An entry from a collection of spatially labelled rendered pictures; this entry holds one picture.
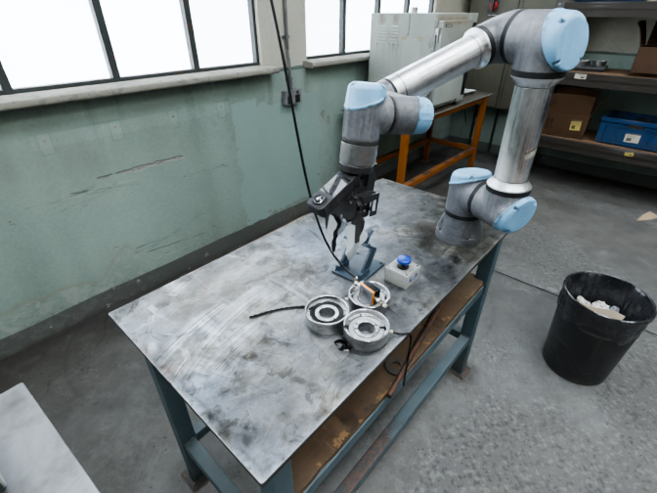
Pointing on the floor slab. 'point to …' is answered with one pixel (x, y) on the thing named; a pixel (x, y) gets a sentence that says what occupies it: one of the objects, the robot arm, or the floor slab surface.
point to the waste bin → (594, 327)
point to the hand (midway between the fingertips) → (339, 251)
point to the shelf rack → (615, 78)
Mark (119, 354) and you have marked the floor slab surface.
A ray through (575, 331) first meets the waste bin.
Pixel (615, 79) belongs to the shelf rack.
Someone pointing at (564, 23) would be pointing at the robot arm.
